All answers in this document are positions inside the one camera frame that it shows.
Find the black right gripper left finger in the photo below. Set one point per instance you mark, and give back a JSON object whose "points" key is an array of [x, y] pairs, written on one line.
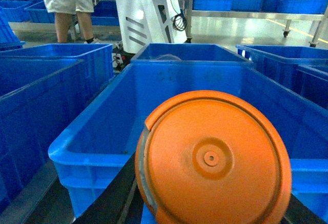
{"points": [[120, 202]]}

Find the blue bin left front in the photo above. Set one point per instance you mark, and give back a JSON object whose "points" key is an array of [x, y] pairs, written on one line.
{"points": [[38, 99]]}

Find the blue bin left rear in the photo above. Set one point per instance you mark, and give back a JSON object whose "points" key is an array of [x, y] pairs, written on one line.
{"points": [[100, 53]]}

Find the person in white shorts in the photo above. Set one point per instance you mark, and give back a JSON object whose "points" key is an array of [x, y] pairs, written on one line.
{"points": [[64, 10]]}

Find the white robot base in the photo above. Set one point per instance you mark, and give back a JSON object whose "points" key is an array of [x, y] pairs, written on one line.
{"points": [[150, 21]]}

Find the steel cart with bins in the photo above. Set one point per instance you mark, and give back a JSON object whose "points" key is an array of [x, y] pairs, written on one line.
{"points": [[289, 10]]}

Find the blue bin right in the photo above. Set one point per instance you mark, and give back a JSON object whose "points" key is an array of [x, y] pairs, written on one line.
{"points": [[298, 68]]}

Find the blue target bin centre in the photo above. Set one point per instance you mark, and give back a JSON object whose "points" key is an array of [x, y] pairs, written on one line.
{"points": [[93, 148]]}

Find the blue bin centre rear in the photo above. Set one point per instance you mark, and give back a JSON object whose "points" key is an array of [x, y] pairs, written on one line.
{"points": [[203, 53]]}

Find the orange cylindrical cap 4680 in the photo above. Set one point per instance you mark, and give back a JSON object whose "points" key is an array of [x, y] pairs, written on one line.
{"points": [[210, 157]]}

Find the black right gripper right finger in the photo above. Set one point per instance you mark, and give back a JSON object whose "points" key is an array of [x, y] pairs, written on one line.
{"points": [[297, 212]]}

